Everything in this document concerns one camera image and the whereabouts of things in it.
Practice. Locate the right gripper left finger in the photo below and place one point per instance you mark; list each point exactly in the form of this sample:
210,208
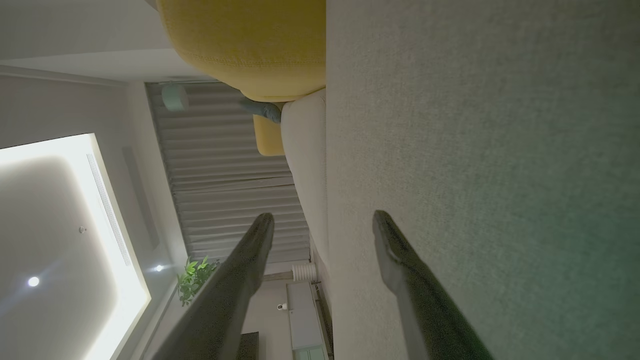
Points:
225,310

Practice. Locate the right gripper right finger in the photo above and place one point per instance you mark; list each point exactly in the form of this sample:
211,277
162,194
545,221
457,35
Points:
425,310

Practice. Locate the green potted plant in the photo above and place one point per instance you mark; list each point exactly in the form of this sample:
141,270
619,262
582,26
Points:
192,280

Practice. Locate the dark flat panel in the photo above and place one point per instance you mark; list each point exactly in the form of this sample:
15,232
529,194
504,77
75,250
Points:
248,347

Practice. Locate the white cabinet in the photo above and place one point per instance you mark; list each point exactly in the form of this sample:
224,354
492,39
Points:
302,320

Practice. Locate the white ribbed cylinder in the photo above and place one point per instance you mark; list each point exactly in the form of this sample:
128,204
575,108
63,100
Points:
304,272

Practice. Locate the grey pleated curtain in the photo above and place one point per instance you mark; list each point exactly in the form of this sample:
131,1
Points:
225,175

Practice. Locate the small yellow cushion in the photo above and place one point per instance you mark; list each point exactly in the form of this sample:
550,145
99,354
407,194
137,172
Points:
267,137

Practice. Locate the grey fabric sofa seat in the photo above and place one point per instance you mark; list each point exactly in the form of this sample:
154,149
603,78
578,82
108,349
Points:
500,125

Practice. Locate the blue grey cloth item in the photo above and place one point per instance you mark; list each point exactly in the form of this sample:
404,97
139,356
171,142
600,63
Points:
264,110

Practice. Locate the pale round lamp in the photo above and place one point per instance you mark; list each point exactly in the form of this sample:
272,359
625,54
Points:
175,97

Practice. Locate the large yellow cushion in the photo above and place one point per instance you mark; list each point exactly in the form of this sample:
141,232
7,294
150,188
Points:
250,40

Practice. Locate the small white security camera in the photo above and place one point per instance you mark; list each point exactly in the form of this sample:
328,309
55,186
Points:
282,306

